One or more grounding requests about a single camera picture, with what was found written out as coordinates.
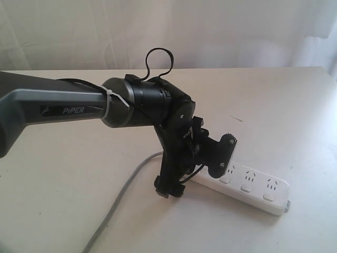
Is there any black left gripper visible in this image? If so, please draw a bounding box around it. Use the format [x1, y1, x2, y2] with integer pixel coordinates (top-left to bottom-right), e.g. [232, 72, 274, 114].
[154, 116, 211, 198]

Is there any white power strip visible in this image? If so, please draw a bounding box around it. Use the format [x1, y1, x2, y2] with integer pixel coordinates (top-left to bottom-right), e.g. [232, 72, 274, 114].
[192, 162, 290, 216]

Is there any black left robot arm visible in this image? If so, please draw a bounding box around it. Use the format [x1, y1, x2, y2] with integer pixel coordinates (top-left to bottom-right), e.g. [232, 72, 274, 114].
[1, 72, 207, 197]

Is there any white zip tie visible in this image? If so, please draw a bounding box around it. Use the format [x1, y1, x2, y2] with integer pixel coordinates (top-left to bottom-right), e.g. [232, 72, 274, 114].
[98, 85, 130, 121]

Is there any white curtain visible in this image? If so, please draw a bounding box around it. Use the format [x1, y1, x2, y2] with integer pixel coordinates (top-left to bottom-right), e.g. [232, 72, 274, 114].
[1, 1, 336, 77]

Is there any grey power cable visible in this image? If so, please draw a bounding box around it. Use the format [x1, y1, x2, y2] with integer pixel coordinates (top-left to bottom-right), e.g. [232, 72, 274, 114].
[78, 151, 164, 253]

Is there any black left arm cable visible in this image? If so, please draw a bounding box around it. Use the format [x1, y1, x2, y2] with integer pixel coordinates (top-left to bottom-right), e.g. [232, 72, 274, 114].
[55, 47, 206, 185]

